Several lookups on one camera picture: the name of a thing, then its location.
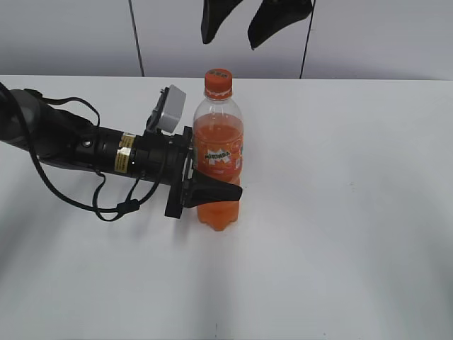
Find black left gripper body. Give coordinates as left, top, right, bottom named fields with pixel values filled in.
left=134, top=126, right=193, bottom=218

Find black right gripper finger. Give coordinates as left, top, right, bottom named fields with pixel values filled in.
left=247, top=0, right=314, bottom=50
left=201, top=0, right=242, bottom=45

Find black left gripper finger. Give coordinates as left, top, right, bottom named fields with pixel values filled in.
left=184, top=170, right=243, bottom=208

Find orange Mirinda soda bottle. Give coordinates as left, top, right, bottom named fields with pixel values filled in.
left=193, top=90, right=246, bottom=232

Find orange bottle cap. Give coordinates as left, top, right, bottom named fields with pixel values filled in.
left=205, top=68, right=233, bottom=101

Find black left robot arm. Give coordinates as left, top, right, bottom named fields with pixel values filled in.
left=1, top=86, right=243, bottom=218

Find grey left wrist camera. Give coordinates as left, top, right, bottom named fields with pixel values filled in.
left=145, top=85, right=186, bottom=133

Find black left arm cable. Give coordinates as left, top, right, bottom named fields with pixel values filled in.
left=0, top=83, right=159, bottom=223

